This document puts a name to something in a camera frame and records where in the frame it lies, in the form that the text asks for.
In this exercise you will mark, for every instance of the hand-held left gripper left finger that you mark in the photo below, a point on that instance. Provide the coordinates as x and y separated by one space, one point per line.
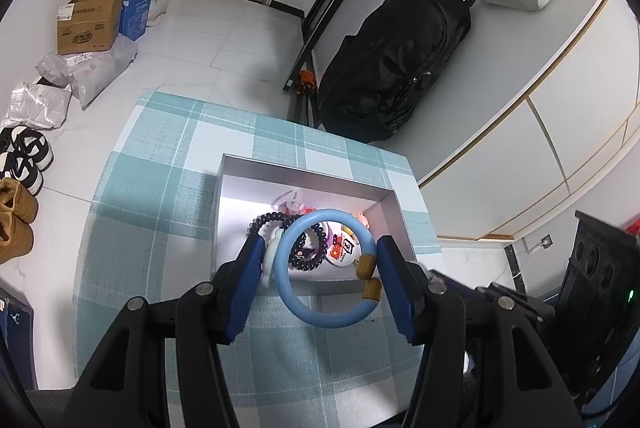
245 290

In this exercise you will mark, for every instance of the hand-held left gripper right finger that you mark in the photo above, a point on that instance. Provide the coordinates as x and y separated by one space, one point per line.
395 295

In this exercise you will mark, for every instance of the teal checked tablecloth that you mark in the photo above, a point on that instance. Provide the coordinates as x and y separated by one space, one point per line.
150 218

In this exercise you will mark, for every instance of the black and white sneaker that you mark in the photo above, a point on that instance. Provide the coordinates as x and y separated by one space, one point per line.
20 173

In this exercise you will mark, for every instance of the white round case pink rim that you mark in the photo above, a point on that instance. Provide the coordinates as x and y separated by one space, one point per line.
345 253

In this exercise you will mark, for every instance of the dark blue paper bag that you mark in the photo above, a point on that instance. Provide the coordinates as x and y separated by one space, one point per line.
15 338

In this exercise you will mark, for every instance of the silver cardboard box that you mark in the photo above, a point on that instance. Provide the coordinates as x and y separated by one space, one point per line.
235 208

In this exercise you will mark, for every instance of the black metal stand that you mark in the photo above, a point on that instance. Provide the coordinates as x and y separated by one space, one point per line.
320 13

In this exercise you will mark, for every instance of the orange clamp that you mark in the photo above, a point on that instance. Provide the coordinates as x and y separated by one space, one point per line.
306 82

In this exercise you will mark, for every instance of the brown cardboard carton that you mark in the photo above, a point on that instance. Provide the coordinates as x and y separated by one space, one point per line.
90 23

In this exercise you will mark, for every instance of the blue bangle with yellow beads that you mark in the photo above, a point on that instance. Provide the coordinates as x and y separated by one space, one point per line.
284 275

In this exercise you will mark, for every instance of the grey plastic parcel bags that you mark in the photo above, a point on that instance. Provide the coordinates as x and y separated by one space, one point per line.
95 71

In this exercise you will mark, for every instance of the black backpack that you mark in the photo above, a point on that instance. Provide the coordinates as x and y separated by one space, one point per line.
395 68

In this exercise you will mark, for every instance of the black white sandals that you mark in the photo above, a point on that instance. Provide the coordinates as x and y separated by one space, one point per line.
27 143

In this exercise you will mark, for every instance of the blue carton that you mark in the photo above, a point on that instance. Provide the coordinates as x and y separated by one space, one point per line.
136 11

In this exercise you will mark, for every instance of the wall outlet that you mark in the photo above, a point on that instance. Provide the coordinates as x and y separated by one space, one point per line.
542 242

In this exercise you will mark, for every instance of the pink and yellow ornament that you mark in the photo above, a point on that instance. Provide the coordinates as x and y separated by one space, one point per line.
360 219

